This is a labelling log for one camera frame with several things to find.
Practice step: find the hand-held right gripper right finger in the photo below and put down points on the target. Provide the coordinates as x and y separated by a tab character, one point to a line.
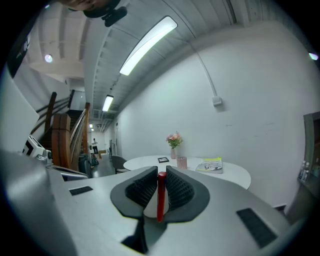
183	193

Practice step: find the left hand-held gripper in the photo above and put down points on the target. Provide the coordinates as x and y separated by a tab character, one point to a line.
37	150

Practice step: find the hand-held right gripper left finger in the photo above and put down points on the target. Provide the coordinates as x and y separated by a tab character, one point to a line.
140	192

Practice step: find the red marker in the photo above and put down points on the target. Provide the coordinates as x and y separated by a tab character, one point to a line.
161	197

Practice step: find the pink ribbed pen holder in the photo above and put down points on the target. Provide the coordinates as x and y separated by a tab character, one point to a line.
181	162

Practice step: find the wooden staircase railing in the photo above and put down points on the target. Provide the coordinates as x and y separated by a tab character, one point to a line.
62	140

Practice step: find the grey chair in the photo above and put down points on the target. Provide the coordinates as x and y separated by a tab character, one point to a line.
118	162

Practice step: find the magazine with green edge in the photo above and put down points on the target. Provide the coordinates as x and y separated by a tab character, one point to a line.
210	165

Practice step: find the pink vase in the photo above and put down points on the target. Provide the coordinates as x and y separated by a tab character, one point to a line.
173	153

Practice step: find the pink flower bouquet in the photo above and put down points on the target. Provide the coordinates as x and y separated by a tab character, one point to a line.
174	140

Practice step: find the short ceiling light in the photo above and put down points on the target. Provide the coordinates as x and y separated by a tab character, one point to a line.
107	103

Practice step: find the round ceiling spotlight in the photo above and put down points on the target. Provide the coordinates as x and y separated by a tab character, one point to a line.
48	58

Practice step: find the clear plastic bottle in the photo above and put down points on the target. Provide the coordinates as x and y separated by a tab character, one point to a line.
305	172
302	170

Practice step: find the grey side cabinet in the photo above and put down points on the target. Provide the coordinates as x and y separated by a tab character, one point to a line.
308	175

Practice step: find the long ceiling light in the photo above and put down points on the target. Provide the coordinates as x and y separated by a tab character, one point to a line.
147	46

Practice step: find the small black picture frame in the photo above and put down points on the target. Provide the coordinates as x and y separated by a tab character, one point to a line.
163	159

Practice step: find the white wall junction box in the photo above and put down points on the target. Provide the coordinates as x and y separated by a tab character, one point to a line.
216	101

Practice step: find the white wall conduit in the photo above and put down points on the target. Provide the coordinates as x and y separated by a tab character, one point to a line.
205	65

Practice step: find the black head-worn camera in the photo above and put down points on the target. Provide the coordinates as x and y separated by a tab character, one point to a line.
107	12

